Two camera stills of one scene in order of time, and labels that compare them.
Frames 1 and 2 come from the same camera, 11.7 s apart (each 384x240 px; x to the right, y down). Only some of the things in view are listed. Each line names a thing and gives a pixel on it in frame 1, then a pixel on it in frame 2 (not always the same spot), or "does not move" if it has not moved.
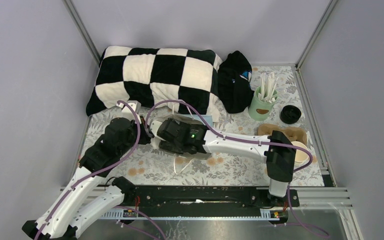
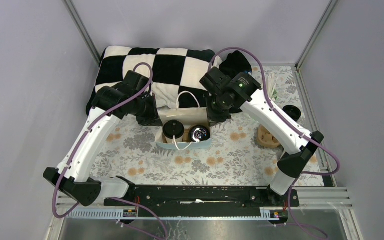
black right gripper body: [172, 147] → [217, 111]
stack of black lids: [290, 114] does not move
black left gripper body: [144, 138] → [143, 110]
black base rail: [203, 201] does not move
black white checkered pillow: [147, 75] does not move
